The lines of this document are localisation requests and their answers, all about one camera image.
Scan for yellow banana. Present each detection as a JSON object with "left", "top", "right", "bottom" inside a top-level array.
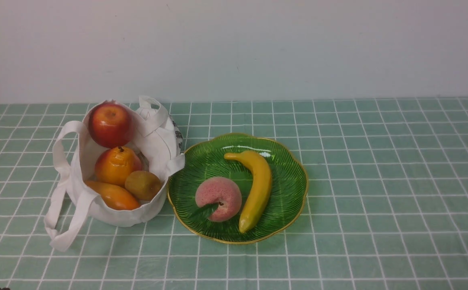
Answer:
[{"left": 223, "top": 150, "right": 272, "bottom": 234}]

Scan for orange yellow pear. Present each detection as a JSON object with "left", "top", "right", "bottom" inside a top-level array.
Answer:
[{"left": 94, "top": 146, "right": 142, "bottom": 187}]

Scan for green glass plate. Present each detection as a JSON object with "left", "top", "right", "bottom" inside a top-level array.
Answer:
[{"left": 167, "top": 133, "right": 309, "bottom": 244}]

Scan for green checkered tablecloth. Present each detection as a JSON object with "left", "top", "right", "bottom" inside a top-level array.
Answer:
[{"left": 0, "top": 98, "right": 468, "bottom": 290}]

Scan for brown kiwi fruit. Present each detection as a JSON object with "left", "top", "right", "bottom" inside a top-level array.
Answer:
[{"left": 125, "top": 170, "right": 162, "bottom": 201}]

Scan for red apple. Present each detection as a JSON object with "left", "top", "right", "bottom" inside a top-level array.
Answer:
[{"left": 88, "top": 101, "right": 135, "bottom": 149}]

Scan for orange mango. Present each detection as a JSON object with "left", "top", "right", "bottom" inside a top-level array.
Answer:
[{"left": 84, "top": 180, "right": 141, "bottom": 210}]

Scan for white cloth tote bag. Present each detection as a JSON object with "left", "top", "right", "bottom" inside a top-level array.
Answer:
[{"left": 44, "top": 96, "right": 185, "bottom": 252}]

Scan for pink peach with leaf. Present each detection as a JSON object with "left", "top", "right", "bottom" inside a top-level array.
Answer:
[{"left": 195, "top": 176, "right": 242, "bottom": 222}]

